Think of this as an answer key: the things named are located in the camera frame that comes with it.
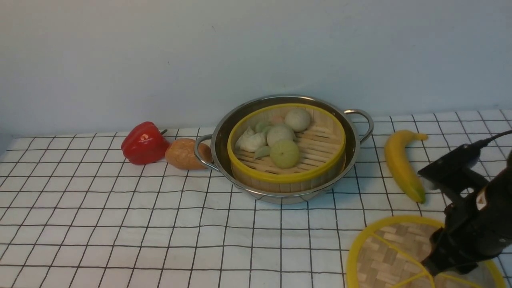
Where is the yellow rimmed bamboo steamer basket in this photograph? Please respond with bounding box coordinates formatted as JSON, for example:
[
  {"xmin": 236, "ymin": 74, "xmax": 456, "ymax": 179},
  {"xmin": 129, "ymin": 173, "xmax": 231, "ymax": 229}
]
[{"xmin": 227, "ymin": 103, "xmax": 346, "ymax": 193}]

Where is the yellow woven bamboo steamer lid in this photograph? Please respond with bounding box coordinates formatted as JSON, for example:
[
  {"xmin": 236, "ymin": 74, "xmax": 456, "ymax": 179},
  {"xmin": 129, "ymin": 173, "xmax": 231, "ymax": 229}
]
[{"xmin": 344, "ymin": 215, "xmax": 507, "ymax": 288}]

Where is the small green dumpling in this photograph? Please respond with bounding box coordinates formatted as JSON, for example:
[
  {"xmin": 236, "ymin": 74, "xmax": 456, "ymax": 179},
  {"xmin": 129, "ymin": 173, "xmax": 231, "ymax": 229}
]
[{"xmin": 254, "ymin": 146, "xmax": 271, "ymax": 159}]

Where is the white black grid tablecloth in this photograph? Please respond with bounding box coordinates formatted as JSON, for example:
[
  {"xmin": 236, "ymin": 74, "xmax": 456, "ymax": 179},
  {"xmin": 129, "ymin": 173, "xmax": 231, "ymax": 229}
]
[{"xmin": 0, "ymin": 109, "xmax": 511, "ymax": 288}]

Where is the white folded dumpling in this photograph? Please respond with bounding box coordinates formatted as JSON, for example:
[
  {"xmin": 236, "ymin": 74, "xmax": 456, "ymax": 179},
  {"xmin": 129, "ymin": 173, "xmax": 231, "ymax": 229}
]
[{"xmin": 235, "ymin": 126, "xmax": 267, "ymax": 152}]

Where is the pale green steamed bun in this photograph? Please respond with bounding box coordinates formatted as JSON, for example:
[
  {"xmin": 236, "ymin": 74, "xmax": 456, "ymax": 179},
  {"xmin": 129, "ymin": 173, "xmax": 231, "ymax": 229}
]
[{"xmin": 270, "ymin": 139, "xmax": 301, "ymax": 168}]

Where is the black cable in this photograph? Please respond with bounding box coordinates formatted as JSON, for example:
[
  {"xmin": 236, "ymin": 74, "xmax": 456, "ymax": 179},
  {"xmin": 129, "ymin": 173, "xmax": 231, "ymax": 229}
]
[{"xmin": 474, "ymin": 130, "xmax": 512, "ymax": 149}]

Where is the pink shrimp dumpling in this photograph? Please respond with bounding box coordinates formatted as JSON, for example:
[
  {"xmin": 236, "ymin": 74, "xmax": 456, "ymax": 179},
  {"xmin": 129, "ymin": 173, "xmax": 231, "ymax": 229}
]
[{"xmin": 270, "ymin": 115, "xmax": 284, "ymax": 126}]

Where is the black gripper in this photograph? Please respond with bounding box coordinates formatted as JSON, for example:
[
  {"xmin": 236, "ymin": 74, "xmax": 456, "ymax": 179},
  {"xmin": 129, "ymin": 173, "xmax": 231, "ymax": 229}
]
[{"xmin": 421, "ymin": 188, "xmax": 511, "ymax": 276}]

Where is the brown bread roll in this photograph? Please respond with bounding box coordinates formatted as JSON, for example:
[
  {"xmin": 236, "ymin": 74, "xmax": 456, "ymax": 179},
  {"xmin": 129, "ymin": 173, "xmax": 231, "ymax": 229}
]
[{"xmin": 164, "ymin": 138, "xmax": 207, "ymax": 170}]

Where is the yellow banana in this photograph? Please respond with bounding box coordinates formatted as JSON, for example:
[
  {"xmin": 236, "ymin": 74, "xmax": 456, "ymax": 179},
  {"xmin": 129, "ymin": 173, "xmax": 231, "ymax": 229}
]
[{"xmin": 384, "ymin": 130, "xmax": 428, "ymax": 204}]

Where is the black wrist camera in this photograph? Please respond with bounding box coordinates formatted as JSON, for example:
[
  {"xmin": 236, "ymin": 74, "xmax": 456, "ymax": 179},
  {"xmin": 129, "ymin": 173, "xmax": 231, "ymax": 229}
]
[{"xmin": 418, "ymin": 140, "xmax": 489, "ymax": 204}]

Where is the red bell pepper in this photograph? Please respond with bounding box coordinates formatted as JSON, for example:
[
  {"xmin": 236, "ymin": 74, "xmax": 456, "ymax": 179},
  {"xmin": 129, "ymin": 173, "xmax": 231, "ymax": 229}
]
[{"xmin": 120, "ymin": 122, "xmax": 170, "ymax": 165}]

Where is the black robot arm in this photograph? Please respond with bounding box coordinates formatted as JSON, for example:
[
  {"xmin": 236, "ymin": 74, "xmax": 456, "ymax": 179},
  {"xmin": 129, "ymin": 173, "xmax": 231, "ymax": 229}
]
[{"xmin": 419, "ymin": 149, "xmax": 512, "ymax": 276}]

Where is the white steamed bun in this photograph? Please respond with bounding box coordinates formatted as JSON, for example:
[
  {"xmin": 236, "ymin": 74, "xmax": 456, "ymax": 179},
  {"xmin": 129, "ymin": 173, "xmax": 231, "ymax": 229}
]
[
  {"xmin": 284, "ymin": 109, "xmax": 312, "ymax": 132},
  {"xmin": 266, "ymin": 124, "xmax": 296, "ymax": 146}
]

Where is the stainless steel pot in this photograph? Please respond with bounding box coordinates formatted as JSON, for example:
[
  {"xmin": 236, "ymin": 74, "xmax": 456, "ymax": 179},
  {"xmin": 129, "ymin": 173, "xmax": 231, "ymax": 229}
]
[{"xmin": 194, "ymin": 94, "xmax": 374, "ymax": 204}]

